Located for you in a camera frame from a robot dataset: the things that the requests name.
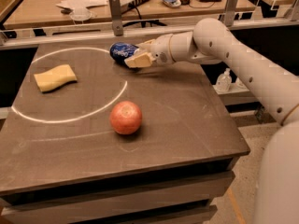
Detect yellow sponge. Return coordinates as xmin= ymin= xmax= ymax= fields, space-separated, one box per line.
xmin=34 ymin=64 xmax=78 ymax=92

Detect grey drawer cabinet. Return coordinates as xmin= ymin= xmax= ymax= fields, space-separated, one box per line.
xmin=0 ymin=157 xmax=241 ymax=224

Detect white papers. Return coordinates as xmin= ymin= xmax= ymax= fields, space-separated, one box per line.
xmin=57 ymin=0 xmax=108 ymax=9

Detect clear sanitizer bottle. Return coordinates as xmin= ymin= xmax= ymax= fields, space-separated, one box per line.
xmin=235 ymin=77 xmax=246 ymax=89
xmin=215 ymin=68 xmax=232 ymax=92

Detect blue pepsi can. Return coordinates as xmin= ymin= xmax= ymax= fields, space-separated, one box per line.
xmin=109 ymin=42 xmax=138 ymax=65

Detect grey metal post left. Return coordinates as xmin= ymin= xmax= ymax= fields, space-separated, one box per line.
xmin=109 ymin=0 xmax=123 ymax=36

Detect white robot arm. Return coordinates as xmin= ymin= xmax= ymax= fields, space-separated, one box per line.
xmin=124 ymin=18 xmax=299 ymax=224

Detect grey metal post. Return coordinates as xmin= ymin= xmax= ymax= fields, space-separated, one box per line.
xmin=109 ymin=0 xmax=123 ymax=36
xmin=221 ymin=0 xmax=238 ymax=27

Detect blue white face mask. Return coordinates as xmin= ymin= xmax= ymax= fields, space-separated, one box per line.
xmin=162 ymin=0 xmax=181 ymax=7

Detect clear sanitizer bottle left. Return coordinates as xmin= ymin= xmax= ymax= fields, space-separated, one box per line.
xmin=215 ymin=68 xmax=232 ymax=92

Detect wooden background desk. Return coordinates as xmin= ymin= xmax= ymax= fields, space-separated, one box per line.
xmin=2 ymin=0 xmax=260 ymax=30

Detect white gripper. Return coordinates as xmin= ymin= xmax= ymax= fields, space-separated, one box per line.
xmin=124 ymin=34 xmax=174 ymax=68

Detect grey metal post right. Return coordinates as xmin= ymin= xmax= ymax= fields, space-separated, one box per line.
xmin=221 ymin=0 xmax=238 ymax=27

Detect clear plastic lid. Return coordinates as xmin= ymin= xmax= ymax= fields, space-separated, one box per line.
xmin=69 ymin=7 xmax=92 ymax=21

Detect clear sanitizer bottle right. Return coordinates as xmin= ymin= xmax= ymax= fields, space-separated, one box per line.
xmin=235 ymin=77 xmax=246 ymax=89

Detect red apple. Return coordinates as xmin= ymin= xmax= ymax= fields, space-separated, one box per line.
xmin=109 ymin=101 xmax=142 ymax=135

